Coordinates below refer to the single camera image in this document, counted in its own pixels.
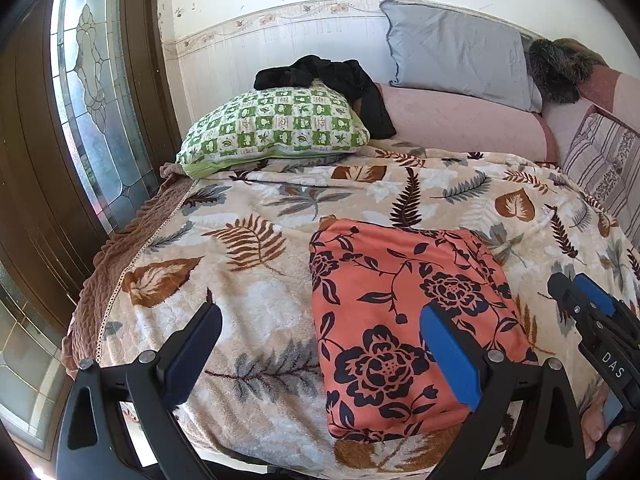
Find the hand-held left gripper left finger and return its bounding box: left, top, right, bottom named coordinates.
left=54, top=302, right=223, bottom=480

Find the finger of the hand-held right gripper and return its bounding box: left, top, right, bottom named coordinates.
left=547, top=272, right=586, bottom=323
left=572, top=273, right=618, bottom=317

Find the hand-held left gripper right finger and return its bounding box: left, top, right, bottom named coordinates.
left=419, top=302, right=588, bottom=480

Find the orange floral garment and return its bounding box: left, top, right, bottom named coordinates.
left=308, top=216, right=538, bottom=443

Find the person's right hand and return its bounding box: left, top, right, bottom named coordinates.
left=582, top=387, right=640, bottom=461

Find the leaf print blanket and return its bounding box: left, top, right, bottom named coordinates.
left=92, top=137, right=640, bottom=476

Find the brown quilted bed cover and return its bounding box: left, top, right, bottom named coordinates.
left=62, top=162, right=198, bottom=378

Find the striped floral cushion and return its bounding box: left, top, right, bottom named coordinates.
left=562, top=110, right=640, bottom=241

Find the frosted glass side window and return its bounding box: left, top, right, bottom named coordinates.
left=0, top=270, right=71, bottom=453

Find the pink sofa backrest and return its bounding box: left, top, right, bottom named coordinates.
left=542, top=65, right=640, bottom=166

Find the pink bolster cushion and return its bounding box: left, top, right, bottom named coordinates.
left=375, top=82, right=558, bottom=163

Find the dark fur item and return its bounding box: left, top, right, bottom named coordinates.
left=527, top=40, right=596, bottom=106

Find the green checked pillow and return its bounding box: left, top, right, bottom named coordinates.
left=177, top=86, right=371, bottom=179

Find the olive cloth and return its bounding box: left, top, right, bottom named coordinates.
left=552, top=37, right=608, bottom=67

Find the grey pillow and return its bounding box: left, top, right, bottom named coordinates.
left=380, top=0, right=543, bottom=113

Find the wooden stained glass door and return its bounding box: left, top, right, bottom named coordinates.
left=0, top=0, right=183, bottom=306

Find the black garment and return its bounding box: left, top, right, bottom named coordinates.
left=253, top=55, right=397, bottom=139

